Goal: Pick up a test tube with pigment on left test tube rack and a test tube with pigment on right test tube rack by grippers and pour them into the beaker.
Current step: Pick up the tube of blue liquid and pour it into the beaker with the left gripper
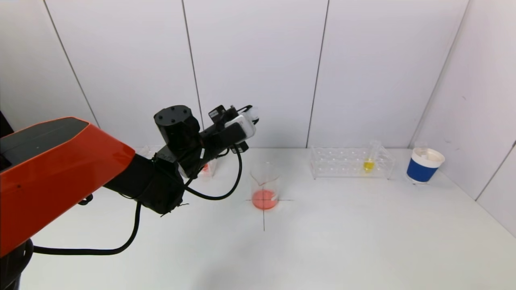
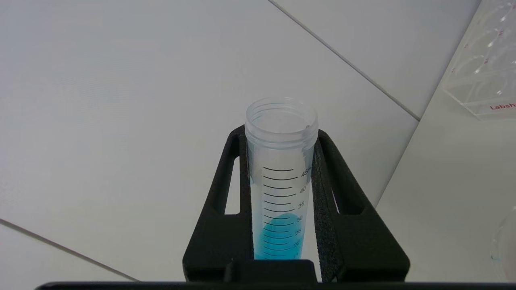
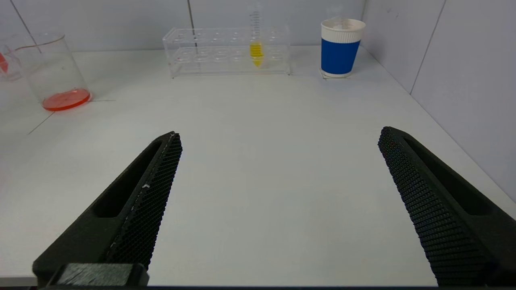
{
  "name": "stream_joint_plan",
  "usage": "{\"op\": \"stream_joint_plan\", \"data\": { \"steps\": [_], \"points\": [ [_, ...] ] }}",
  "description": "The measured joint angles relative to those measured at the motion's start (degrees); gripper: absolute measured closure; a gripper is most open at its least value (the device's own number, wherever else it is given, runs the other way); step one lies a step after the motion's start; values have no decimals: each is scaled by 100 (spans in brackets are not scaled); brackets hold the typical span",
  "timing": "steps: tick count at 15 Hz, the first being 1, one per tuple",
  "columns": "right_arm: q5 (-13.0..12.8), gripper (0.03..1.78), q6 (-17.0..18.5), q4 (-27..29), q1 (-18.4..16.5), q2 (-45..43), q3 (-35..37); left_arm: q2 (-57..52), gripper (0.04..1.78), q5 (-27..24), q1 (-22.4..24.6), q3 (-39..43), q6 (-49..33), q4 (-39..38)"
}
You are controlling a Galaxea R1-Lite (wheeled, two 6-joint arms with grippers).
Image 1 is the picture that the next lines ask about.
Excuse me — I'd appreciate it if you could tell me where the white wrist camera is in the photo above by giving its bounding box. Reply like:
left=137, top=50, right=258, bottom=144
left=225, top=115, right=257, bottom=144

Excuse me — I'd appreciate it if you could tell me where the blue white paper cup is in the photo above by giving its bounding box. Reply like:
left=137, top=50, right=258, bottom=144
left=406, top=147, right=445, bottom=184

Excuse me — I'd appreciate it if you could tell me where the clear acrylic tube rack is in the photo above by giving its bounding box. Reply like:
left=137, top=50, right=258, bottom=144
left=139, top=145, right=217, bottom=178
left=308, top=147, right=396, bottom=180

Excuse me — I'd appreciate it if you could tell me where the clear tube, yellow pigment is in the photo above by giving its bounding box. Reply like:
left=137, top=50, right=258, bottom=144
left=362, top=140, right=382, bottom=174

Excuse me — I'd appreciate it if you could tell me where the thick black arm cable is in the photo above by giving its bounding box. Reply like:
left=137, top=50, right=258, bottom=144
left=31, top=195, right=142, bottom=256

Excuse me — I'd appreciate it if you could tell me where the clear glass beaker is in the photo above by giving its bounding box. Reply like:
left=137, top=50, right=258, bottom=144
left=250, top=162, right=281, bottom=211

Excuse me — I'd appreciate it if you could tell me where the thin black camera cable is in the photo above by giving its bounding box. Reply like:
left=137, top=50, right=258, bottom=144
left=183, top=147, right=243, bottom=201

